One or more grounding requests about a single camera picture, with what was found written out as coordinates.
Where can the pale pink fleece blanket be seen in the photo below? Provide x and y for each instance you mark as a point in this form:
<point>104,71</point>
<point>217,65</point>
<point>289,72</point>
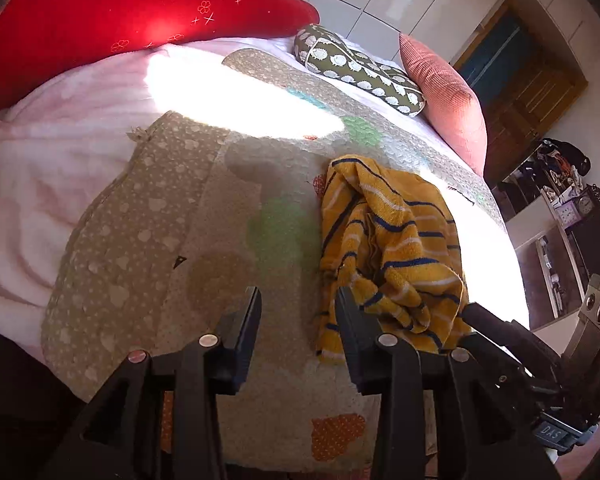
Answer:
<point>40,170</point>

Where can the pink ribbed cushion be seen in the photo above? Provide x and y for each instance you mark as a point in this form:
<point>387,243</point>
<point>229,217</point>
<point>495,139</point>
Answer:
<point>445,100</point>

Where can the dark cluttered cabinet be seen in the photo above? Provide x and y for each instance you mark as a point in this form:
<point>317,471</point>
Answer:
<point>555,240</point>

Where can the brown wooden door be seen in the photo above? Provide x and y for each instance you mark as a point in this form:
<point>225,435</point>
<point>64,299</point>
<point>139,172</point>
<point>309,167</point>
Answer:
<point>530,90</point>

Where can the red floral pillow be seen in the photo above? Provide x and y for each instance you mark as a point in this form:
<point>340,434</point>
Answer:
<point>105,20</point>

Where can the yellow striped knit sweater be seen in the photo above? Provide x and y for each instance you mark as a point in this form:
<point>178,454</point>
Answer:
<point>395,250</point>

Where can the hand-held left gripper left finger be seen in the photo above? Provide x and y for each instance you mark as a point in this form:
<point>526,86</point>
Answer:
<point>245,331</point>

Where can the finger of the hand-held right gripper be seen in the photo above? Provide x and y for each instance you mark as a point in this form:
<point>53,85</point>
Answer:
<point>520,377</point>
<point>510,332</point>

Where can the beige patchwork quilt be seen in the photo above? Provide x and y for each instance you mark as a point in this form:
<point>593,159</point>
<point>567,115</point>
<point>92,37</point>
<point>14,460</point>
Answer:
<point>180,210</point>

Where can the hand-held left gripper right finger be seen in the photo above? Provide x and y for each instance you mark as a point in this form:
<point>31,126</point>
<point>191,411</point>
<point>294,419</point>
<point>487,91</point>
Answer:
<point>352,332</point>

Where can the green patterned bolster pillow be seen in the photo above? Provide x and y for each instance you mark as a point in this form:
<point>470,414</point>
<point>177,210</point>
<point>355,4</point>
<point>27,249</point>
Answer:
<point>360,67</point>

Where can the small table clock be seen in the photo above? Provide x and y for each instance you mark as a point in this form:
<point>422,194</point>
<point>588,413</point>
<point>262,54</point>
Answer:
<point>585,205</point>

